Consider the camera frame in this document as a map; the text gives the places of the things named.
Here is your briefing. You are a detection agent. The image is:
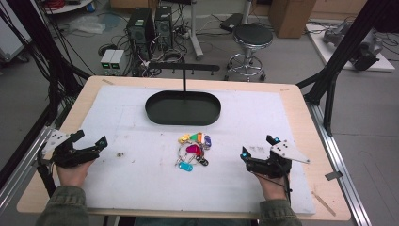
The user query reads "flat black box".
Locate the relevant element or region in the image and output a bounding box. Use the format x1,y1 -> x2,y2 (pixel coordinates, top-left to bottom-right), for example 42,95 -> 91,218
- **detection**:
219,12 -> 244,32

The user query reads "black round stool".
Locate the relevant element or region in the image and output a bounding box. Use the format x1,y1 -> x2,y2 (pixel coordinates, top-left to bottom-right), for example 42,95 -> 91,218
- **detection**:
224,23 -> 275,83

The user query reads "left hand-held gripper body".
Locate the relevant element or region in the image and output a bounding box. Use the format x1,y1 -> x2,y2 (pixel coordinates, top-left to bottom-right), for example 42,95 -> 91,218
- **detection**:
37,128 -> 102,169

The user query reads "clear plastic bag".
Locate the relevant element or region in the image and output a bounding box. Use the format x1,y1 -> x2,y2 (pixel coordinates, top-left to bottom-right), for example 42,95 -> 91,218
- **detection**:
69,15 -> 107,35

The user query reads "cardboard box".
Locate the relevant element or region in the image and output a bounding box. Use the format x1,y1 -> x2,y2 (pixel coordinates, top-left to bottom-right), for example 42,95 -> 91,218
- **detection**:
267,0 -> 318,40

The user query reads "person's right hand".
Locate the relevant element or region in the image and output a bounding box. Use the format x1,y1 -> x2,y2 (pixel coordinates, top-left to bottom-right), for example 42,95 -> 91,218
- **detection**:
253,172 -> 291,202

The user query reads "white bench power supply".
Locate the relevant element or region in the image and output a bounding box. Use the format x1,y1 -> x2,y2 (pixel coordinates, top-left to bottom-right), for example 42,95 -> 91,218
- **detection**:
100,49 -> 117,76
109,49 -> 126,76

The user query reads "key bunch with coloured tags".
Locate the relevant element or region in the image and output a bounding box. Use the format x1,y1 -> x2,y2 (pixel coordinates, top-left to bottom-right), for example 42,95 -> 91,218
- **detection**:
174,131 -> 213,173

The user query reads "grey and black device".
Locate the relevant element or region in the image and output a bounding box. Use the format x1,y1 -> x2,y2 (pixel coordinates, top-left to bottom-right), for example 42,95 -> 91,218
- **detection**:
323,22 -> 385,72

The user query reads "tangle of cables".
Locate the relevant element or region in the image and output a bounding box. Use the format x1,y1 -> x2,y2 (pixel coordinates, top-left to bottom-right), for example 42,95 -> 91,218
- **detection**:
131,18 -> 196,78

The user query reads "aluminium rail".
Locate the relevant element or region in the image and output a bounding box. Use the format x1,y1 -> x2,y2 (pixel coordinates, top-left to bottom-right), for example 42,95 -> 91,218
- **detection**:
0,125 -> 60,215
309,102 -> 373,226

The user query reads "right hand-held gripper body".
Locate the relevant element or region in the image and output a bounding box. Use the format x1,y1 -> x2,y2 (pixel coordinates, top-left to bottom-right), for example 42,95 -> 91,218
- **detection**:
246,139 -> 311,180

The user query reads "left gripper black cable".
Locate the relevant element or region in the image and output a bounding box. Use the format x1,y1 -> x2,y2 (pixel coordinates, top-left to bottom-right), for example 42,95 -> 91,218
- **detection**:
37,150 -> 57,199

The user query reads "small black computer tower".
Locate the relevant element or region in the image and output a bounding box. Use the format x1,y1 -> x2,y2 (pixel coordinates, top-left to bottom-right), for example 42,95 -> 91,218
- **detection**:
153,6 -> 174,51

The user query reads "grey case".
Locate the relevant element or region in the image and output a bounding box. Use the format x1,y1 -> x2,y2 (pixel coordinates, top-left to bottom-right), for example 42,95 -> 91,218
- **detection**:
0,8 -> 32,64

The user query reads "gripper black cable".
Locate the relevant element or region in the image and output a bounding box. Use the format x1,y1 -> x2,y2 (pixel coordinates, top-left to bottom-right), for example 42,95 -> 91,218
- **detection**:
37,150 -> 57,199
262,163 -> 294,205

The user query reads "white round table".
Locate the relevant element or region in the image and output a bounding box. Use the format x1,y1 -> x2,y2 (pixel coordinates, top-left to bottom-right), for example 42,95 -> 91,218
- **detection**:
43,0 -> 95,15

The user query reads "large black computer tower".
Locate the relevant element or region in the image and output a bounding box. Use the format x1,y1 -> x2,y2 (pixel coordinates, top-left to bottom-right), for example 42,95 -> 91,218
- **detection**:
126,7 -> 156,60

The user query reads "person's left hand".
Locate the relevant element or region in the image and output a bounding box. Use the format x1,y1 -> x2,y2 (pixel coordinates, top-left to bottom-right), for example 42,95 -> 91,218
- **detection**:
56,159 -> 95,188

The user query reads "white board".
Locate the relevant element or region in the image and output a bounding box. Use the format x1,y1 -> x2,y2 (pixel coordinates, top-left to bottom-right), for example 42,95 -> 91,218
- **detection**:
305,23 -> 396,73

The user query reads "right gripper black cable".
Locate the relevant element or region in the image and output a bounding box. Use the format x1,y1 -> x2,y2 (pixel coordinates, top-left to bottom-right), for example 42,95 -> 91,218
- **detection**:
262,163 -> 294,205

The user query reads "black frame post with cables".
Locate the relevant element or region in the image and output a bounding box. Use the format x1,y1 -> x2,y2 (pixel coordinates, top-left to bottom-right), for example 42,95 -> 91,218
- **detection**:
0,0 -> 92,126

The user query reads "black key rack with tray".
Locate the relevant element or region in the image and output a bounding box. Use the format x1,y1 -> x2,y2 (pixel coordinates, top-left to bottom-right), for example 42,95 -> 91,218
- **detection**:
144,61 -> 222,127

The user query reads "white foam mat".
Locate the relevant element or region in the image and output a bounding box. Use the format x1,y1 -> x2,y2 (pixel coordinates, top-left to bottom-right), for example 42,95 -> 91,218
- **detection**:
82,85 -> 316,216

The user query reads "white desk leg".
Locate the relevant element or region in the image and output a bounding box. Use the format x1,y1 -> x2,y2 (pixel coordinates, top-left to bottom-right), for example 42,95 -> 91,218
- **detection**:
187,0 -> 205,61

